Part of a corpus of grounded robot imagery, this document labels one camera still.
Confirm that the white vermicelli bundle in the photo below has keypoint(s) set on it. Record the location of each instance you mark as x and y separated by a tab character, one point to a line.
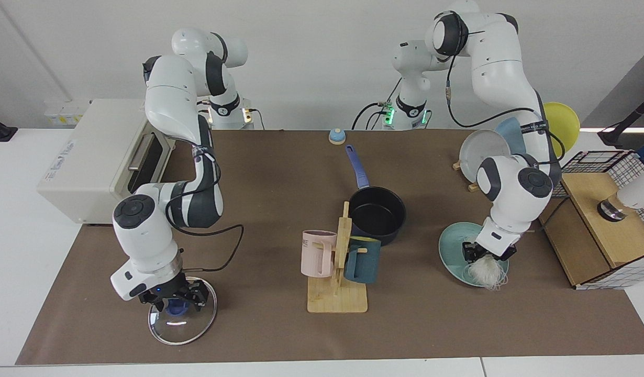
484	273

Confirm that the glass lid with blue knob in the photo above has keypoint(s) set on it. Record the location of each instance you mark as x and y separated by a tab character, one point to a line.
196	329

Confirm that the pale green plate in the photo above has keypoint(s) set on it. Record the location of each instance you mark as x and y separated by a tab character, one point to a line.
450	251

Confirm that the wooden plate rack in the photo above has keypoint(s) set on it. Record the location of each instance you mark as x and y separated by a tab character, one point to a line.
474	187

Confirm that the grey plate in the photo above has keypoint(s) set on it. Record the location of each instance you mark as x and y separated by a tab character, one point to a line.
479	149

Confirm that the light blue plate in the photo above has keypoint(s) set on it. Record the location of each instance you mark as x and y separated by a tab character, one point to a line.
510	133

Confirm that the yellow plate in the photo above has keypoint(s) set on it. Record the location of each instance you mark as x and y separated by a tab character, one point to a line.
563	125

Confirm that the dark teal cup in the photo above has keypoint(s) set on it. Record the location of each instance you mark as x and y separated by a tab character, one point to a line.
364	264

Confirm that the brown table cloth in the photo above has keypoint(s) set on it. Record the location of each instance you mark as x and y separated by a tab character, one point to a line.
275	209

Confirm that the pink ribbed cup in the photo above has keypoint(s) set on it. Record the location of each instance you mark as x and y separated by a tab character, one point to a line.
314	256

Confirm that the wooden cup stand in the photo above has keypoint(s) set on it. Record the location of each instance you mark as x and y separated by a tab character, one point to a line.
337	301

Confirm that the pale toaster oven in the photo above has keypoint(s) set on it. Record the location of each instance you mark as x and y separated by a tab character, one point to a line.
91	157

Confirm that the black stand foot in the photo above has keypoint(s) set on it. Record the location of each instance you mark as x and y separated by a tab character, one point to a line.
612	136
0	131

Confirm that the small blue round bell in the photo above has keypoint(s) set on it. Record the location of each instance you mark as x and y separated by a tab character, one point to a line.
337	137

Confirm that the white wall socket strip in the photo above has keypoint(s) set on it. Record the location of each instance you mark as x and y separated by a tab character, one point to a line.
65	114

